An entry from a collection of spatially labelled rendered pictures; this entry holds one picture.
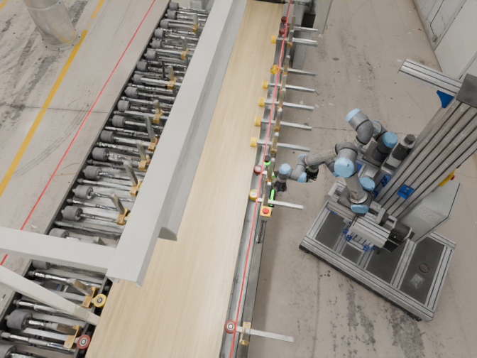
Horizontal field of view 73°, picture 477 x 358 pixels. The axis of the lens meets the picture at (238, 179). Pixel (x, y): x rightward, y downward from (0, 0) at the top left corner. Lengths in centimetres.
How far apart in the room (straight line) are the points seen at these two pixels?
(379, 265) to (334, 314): 62
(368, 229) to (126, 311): 180
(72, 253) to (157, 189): 24
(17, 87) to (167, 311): 405
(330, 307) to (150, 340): 174
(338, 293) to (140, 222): 280
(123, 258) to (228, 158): 211
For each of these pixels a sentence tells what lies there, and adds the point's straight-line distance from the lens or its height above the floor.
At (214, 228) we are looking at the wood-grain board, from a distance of 248.
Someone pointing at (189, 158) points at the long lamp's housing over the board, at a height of 238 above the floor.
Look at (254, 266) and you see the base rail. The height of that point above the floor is 70.
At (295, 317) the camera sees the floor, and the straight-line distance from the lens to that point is 327.
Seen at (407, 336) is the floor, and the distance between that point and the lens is 358.
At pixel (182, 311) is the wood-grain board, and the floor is 90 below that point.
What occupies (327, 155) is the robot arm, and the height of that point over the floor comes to 146.
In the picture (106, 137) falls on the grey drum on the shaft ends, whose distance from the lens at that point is 321.
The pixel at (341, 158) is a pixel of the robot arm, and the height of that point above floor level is 161.
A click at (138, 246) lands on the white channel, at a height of 246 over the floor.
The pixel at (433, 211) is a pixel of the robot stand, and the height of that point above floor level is 122.
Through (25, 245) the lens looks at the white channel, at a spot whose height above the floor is 246.
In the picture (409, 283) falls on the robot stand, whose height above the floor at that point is 21.
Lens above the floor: 317
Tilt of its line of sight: 58 degrees down
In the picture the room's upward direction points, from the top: 3 degrees clockwise
